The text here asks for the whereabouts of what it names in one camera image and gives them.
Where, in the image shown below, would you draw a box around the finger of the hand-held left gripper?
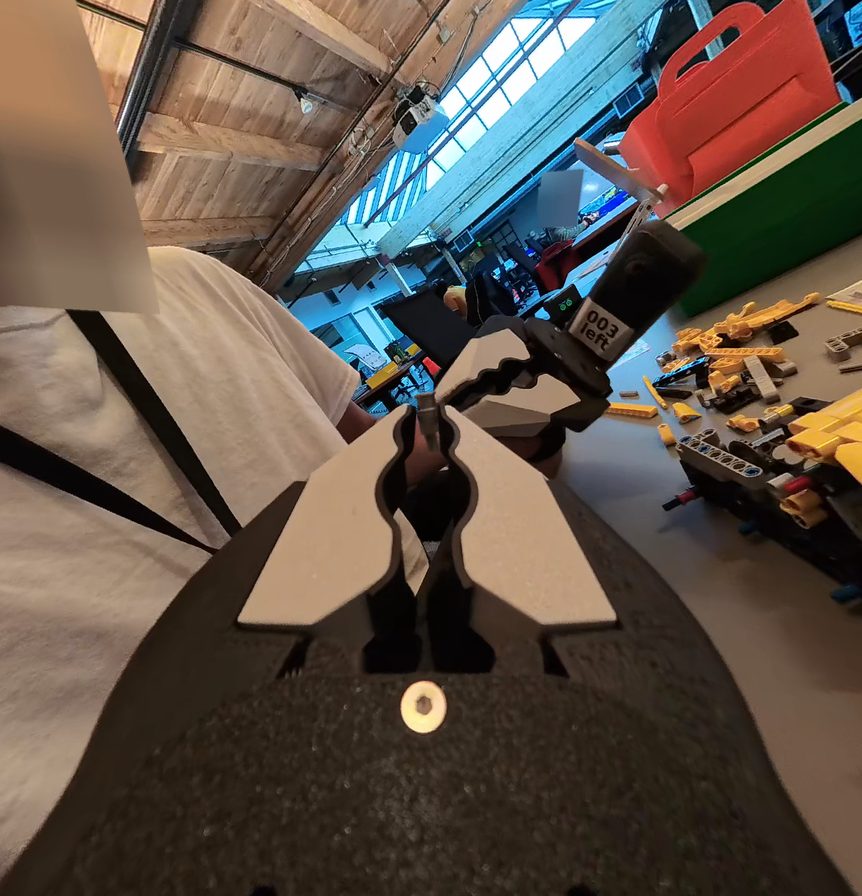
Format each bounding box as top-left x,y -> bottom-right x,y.
465,371 -> 586,438
434,329 -> 537,408

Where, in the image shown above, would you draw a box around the pile of yellow bricks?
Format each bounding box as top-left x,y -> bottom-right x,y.
605,290 -> 862,449

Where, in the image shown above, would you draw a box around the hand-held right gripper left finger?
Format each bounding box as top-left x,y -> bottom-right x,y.
236,405 -> 417,652

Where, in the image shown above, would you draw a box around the red felt bag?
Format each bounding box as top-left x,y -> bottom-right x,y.
619,0 -> 843,219

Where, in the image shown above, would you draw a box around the person's left hand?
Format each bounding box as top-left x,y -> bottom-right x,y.
504,434 -> 566,484

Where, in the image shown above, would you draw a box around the person's white shirt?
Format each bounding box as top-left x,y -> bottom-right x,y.
0,245 -> 432,896

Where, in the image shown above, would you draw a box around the green plastic bin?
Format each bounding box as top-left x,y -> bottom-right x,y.
665,91 -> 862,319

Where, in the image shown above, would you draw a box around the black shoulder strap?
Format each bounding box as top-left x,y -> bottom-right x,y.
0,308 -> 244,555

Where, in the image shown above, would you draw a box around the grey axle connector piece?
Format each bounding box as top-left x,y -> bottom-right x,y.
415,392 -> 443,450

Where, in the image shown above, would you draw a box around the black device green lights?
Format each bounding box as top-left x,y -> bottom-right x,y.
546,285 -> 584,327

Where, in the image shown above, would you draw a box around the white ceiling mounted device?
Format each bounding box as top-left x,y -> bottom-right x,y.
391,84 -> 451,151

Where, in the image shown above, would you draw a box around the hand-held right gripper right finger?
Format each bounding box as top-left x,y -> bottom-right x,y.
439,406 -> 619,652

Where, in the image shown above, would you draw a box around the yellow black brick car model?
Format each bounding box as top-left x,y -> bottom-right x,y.
660,381 -> 862,611

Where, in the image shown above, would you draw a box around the wooden document stand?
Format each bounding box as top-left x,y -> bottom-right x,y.
573,136 -> 671,235

